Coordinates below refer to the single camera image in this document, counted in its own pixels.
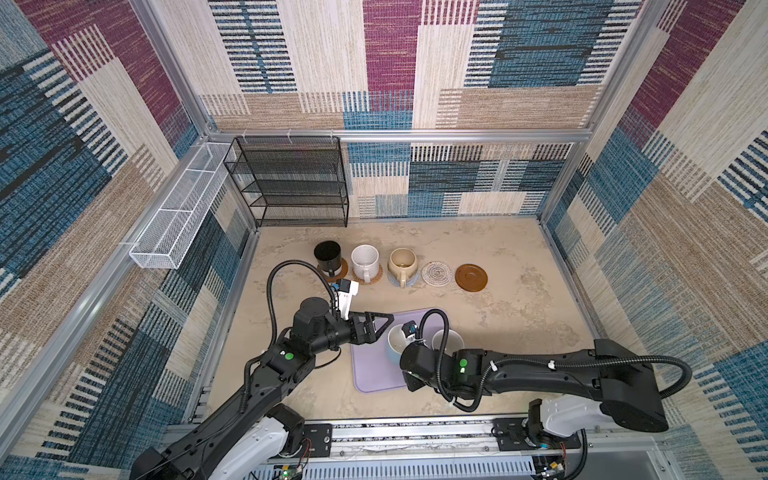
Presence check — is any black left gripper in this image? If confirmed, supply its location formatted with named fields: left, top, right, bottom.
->
left=308, top=310, right=391, bottom=358

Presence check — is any white mug blue handle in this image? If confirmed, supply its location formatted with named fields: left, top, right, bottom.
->
left=386, top=324, right=415, bottom=366

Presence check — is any rattan woven round coaster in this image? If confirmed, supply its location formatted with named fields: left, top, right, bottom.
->
left=362, top=265, right=383, bottom=284

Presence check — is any beige mug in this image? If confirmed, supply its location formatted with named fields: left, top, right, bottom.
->
left=388, top=248, right=418, bottom=289

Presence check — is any brown wooden coaster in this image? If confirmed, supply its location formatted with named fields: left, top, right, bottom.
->
left=455, top=264, right=488, bottom=292
left=323, top=258, right=349, bottom=283

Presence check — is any white speckled mug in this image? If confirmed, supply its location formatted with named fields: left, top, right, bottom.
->
left=351, top=244, right=380, bottom=284

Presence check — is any multicolour woven round coaster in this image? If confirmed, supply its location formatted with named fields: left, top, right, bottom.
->
left=421, top=261, right=454, bottom=287

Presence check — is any white mug lilac handle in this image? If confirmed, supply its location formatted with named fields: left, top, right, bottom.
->
left=431, top=330, right=465, bottom=356

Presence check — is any black mug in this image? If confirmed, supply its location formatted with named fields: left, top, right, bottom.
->
left=313, top=240, right=343, bottom=277

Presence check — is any blue woven round coaster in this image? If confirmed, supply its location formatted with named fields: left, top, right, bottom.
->
left=387, top=271, right=420, bottom=288

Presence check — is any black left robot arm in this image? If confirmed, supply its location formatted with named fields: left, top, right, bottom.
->
left=129, top=280, right=394, bottom=479

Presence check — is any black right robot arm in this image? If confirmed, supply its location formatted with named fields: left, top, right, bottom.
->
left=399, top=309, right=693, bottom=446

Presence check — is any lilac plastic tray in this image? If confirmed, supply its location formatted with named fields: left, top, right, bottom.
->
left=351, top=309, right=466, bottom=393

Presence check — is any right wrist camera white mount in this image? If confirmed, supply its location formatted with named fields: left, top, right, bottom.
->
left=401, top=321, right=418, bottom=339

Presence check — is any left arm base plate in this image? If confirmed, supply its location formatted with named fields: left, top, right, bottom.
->
left=294, top=423, right=333, bottom=460

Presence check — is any aluminium front rail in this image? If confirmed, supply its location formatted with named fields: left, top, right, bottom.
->
left=152, top=410, right=661, bottom=480

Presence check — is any black wire mesh shelf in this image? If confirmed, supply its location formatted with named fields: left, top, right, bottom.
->
left=224, top=136, right=350, bottom=228

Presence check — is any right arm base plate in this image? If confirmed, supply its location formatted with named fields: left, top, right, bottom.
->
left=491, top=417, right=582, bottom=451

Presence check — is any white wire mesh basket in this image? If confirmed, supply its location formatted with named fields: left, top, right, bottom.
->
left=129, top=143, right=229, bottom=270

